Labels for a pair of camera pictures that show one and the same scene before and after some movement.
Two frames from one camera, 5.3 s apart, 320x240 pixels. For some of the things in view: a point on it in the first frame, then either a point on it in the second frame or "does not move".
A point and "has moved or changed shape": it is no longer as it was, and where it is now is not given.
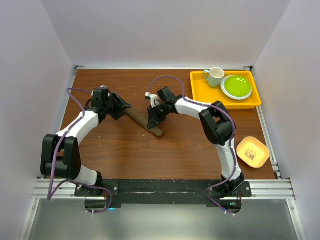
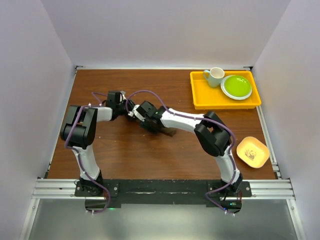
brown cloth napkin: (141, 118) has moved or changed shape
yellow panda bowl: (252, 152) does not move
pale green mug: (214, 76) does not move
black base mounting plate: (103, 194) does not move
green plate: (236, 87) does not move
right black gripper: (154, 119) → (145, 125)
